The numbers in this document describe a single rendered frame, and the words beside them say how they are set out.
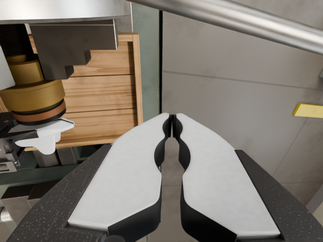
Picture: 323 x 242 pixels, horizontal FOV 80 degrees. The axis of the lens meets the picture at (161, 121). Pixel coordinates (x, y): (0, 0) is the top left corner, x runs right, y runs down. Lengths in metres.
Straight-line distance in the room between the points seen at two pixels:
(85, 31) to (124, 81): 0.27
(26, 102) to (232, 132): 1.81
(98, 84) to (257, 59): 1.41
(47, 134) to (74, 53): 0.14
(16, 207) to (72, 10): 0.63
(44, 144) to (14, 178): 0.38
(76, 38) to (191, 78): 1.31
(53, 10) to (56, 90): 0.16
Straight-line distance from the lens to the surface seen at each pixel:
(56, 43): 0.31
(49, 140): 0.39
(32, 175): 0.74
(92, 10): 0.21
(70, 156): 0.71
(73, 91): 0.56
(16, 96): 0.33
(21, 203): 0.73
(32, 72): 0.33
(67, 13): 0.20
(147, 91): 0.93
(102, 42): 0.29
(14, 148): 0.43
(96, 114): 0.58
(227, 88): 1.71
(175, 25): 1.44
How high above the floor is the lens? 1.39
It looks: 58 degrees down
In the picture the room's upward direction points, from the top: 161 degrees clockwise
